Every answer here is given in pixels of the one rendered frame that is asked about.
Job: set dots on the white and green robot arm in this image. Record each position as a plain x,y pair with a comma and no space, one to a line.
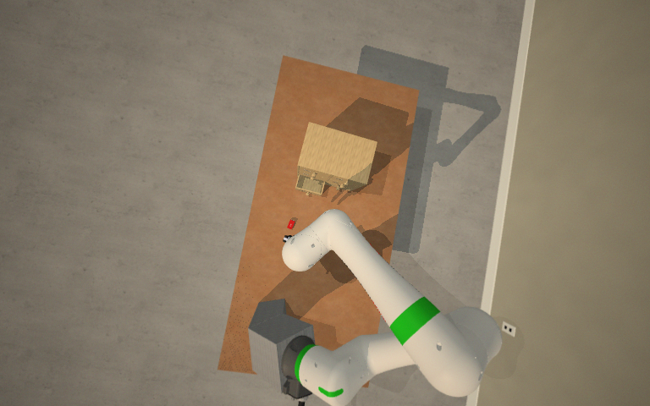
452,351

